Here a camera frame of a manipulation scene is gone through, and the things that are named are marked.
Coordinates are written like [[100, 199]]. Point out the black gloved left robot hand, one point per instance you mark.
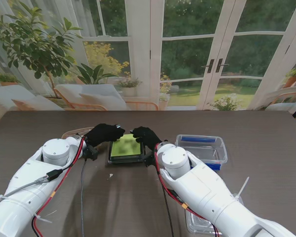
[[103, 135]]

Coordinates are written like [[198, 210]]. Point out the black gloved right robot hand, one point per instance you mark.
[[148, 138]]

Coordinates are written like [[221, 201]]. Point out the clear lid with green sheet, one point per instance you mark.
[[125, 148]]

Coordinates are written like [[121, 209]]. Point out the clear lid with white label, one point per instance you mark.
[[74, 132]]

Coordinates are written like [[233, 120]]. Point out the black plastic tray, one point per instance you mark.
[[125, 161]]

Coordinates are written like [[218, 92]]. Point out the brown kraft paper container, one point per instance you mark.
[[66, 135]]

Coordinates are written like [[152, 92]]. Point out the clear container with blue clips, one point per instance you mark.
[[207, 150]]

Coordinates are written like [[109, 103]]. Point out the clear lid with blue mark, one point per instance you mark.
[[197, 224]]

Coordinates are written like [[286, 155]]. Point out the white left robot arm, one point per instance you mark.
[[34, 182]]

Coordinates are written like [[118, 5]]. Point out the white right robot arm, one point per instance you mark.
[[207, 192]]

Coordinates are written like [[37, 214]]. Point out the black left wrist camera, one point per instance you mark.
[[91, 153]]

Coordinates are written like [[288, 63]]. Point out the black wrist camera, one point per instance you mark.
[[150, 160], [91, 153]]

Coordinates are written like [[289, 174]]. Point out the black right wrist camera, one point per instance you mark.
[[150, 160]]

